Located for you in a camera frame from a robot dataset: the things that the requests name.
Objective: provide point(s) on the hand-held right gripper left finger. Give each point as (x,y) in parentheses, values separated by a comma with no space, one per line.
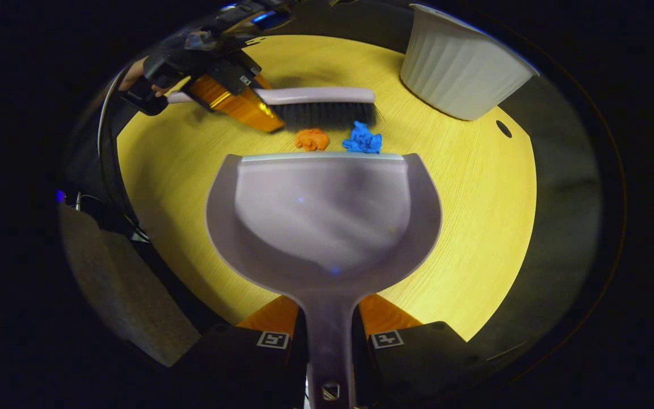
(236,369)

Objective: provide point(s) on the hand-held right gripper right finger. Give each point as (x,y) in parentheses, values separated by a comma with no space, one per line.
(418,369)

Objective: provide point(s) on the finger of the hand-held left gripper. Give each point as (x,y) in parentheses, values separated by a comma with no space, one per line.
(236,105)

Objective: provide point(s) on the orange paper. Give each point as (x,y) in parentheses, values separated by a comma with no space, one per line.
(312,140)

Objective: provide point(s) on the blue paper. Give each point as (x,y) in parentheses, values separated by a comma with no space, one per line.
(362,139)

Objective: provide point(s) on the white ribbed garbage bin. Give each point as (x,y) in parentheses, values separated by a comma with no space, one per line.
(457,74)

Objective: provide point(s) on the yellow wooden desktop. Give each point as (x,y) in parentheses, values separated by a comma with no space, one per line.
(474,199)

